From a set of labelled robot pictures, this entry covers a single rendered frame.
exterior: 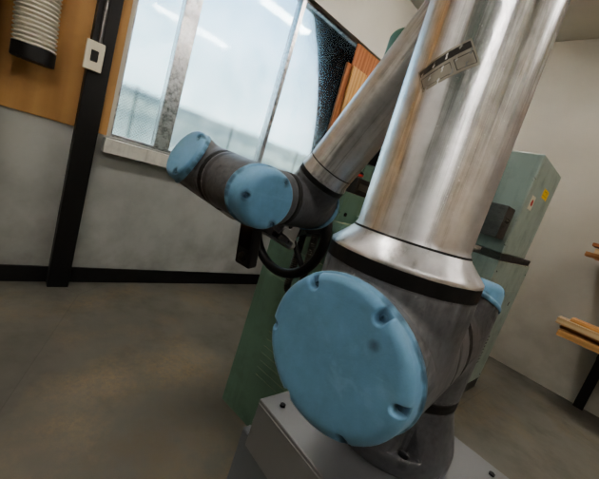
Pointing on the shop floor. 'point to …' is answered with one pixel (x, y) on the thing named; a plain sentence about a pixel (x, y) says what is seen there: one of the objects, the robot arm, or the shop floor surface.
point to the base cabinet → (259, 342)
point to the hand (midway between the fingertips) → (289, 247)
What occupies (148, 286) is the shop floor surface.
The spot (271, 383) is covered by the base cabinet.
